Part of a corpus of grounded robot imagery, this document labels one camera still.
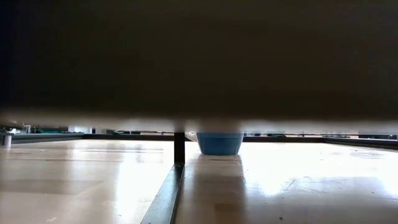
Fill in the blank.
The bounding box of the blue mug white handle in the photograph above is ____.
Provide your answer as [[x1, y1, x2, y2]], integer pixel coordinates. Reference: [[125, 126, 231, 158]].
[[195, 131, 244, 156]]

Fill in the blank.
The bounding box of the light wooden shelf board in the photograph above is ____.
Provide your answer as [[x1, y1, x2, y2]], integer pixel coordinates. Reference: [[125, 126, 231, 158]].
[[0, 0, 398, 134]]

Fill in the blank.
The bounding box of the black shelf frame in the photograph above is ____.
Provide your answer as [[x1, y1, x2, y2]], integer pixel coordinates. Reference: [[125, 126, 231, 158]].
[[139, 131, 187, 224]]

